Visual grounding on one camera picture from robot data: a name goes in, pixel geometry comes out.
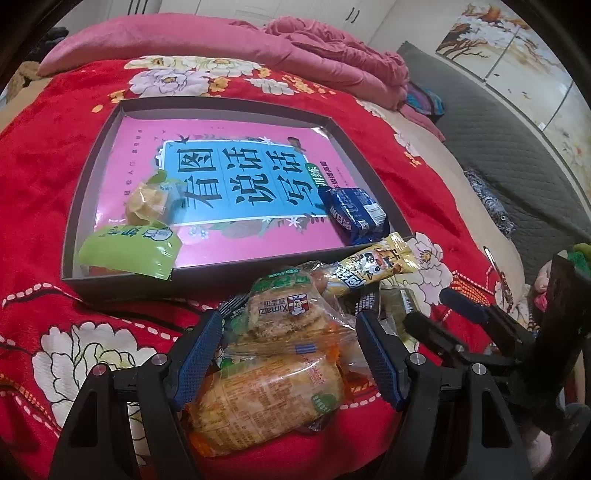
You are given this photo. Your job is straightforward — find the yellow cow print packet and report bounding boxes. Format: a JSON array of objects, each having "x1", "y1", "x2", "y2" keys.
[{"x1": 323, "y1": 232, "x2": 414, "y2": 298}]

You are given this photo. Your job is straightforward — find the pink cloth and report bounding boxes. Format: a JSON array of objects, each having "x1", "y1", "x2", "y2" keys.
[{"x1": 531, "y1": 261, "x2": 555, "y2": 319}]

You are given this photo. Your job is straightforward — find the white wardrobe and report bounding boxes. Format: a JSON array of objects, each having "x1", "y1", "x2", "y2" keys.
[{"x1": 92, "y1": 0, "x2": 162, "y2": 19}]

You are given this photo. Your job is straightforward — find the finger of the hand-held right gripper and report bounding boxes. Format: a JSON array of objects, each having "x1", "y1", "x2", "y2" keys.
[
  {"x1": 438, "y1": 287, "x2": 539, "y2": 361},
  {"x1": 404, "y1": 313, "x2": 505, "y2": 371}
]

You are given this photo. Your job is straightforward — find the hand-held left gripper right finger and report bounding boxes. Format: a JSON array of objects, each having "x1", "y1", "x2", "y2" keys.
[{"x1": 355, "y1": 310, "x2": 534, "y2": 480}]

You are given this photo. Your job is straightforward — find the brown pastry clear packet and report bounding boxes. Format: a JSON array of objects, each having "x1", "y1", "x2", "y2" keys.
[{"x1": 309, "y1": 263, "x2": 342, "y2": 296}]

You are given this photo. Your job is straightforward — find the long pink quilt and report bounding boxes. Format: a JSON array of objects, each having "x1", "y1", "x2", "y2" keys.
[{"x1": 39, "y1": 14, "x2": 296, "y2": 77}]

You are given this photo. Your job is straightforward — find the red floral blanket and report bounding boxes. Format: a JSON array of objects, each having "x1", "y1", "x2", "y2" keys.
[{"x1": 0, "y1": 55, "x2": 527, "y2": 480}]

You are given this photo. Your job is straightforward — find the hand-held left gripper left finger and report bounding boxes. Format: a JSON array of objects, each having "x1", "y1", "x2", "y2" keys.
[{"x1": 48, "y1": 310, "x2": 223, "y2": 480}]

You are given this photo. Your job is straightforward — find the purple teal cloth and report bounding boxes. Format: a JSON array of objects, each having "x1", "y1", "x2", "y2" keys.
[{"x1": 406, "y1": 80, "x2": 446, "y2": 116}]

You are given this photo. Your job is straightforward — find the dark patterned cloth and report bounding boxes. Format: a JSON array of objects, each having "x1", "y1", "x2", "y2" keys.
[{"x1": 464, "y1": 168, "x2": 515, "y2": 238}]

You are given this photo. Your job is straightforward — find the beige bed sheet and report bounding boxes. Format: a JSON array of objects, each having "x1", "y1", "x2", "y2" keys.
[{"x1": 360, "y1": 92, "x2": 532, "y2": 296}]

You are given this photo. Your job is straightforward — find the yellow pastry clear packet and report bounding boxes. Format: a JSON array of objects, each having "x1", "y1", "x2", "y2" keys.
[{"x1": 126, "y1": 170, "x2": 174, "y2": 226}]

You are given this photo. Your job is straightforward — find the brown patterned cloth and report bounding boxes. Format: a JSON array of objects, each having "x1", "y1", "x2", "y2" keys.
[{"x1": 7, "y1": 60, "x2": 42, "y2": 93}]

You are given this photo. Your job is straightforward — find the green snack packet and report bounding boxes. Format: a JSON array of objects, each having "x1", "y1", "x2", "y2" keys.
[{"x1": 76, "y1": 220, "x2": 182, "y2": 281}]

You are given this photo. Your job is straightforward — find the orange cake packet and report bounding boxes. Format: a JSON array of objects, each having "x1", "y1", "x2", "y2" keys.
[{"x1": 185, "y1": 351, "x2": 352, "y2": 457}]

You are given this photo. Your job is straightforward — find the floral wall painting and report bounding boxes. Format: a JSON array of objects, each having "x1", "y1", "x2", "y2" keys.
[{"x1": 436, "y1": 2, "x2": 591, "y2": 153}]

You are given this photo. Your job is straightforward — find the blue snack packet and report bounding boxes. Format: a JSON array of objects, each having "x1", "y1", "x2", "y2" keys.
[{"x1": 318, "y1": 187, "x2": 391, "y2": 245}]

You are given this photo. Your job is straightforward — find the grey padded headboard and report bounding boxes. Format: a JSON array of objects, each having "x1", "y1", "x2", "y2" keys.
[{"x1": 397, "y1": 41, "x2": 591, "y2": 278}]

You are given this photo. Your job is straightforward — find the dark grey cardboard box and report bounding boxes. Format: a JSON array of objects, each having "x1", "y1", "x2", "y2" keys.
[{"x1": 61, "y1": 96, "x2": 414, "y2": 282}]

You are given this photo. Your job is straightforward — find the clear biscuit packet red label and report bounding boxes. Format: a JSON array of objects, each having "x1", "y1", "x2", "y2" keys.
[{"x1": 222, "y1": 265, "x2": 370, "y2": 356}]

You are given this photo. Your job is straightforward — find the pink book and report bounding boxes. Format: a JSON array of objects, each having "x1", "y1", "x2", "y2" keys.
[{"x1": 85, "y1": 115, "x2": 356, "y2": 268}]

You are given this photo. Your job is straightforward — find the folded pink duvet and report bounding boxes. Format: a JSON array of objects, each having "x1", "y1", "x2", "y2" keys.
[{"x1": 263, "y1": 16, "x2": 446, "y2": 139}]

